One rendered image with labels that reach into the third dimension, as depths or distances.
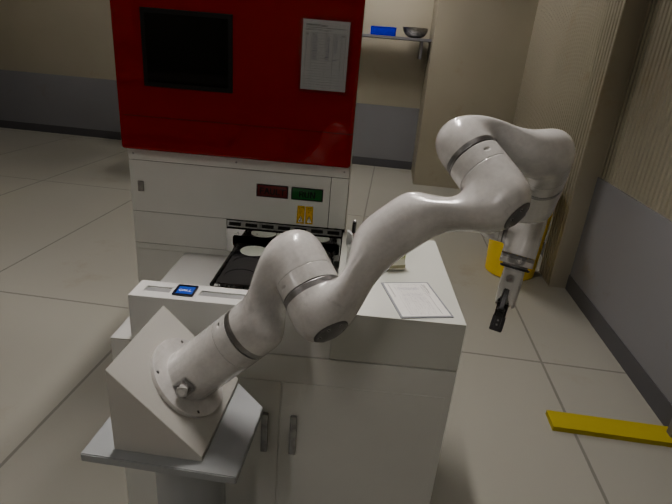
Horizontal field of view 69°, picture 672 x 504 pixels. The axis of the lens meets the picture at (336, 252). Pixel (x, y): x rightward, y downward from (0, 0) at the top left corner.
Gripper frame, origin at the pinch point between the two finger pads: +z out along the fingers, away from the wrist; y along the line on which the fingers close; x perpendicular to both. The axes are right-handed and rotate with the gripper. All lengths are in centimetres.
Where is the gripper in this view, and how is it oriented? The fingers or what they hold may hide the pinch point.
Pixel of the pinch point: (497, 323)
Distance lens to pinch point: 137.3
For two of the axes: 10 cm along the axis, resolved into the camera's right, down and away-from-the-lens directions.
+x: -8.8, -2.8, 3.8
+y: 3.9, 0.1, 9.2
